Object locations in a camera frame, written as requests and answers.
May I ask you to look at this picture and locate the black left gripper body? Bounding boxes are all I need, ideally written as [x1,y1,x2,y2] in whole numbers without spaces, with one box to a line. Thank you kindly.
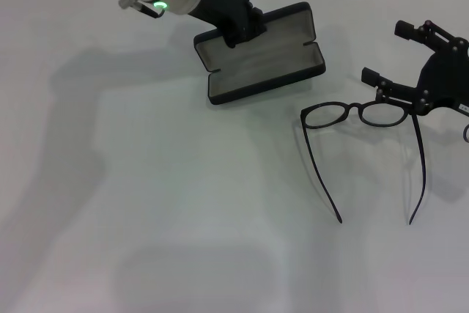
[188,0,258,32]

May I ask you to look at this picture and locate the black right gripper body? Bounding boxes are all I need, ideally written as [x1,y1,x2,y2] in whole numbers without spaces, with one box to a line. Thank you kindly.
[417,36,469,116]

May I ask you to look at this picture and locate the black glasses case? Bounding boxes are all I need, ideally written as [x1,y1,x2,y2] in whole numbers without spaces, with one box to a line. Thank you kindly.
[193,1,327,106]

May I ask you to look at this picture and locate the black glasses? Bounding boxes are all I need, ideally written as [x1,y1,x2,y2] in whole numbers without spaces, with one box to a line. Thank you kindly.
[300,101,428,226]

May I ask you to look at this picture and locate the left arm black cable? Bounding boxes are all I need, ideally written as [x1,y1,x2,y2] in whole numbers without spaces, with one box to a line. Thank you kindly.
[117,0,169,19]

